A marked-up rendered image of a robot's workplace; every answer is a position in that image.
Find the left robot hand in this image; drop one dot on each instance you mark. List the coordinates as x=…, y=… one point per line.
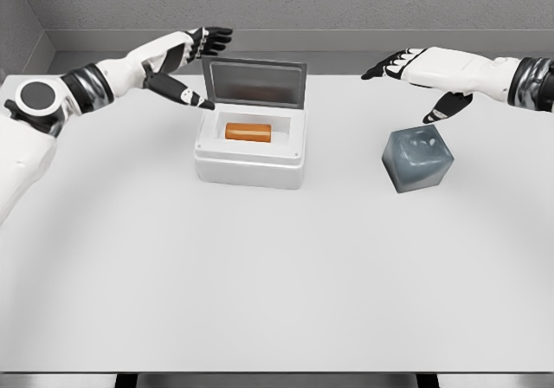
x=166, y=56

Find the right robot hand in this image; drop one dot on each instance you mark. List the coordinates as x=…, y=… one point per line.
x=437, y=67

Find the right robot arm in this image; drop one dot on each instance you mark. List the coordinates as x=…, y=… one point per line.
x=515, y=80

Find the grey translucent cube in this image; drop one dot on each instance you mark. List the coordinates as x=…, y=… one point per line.
x=417, y=160

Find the orange cylinder block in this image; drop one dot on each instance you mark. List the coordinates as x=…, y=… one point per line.
x=248, y=131

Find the white box with open lid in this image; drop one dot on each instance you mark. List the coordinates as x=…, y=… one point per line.
x=253, y=132

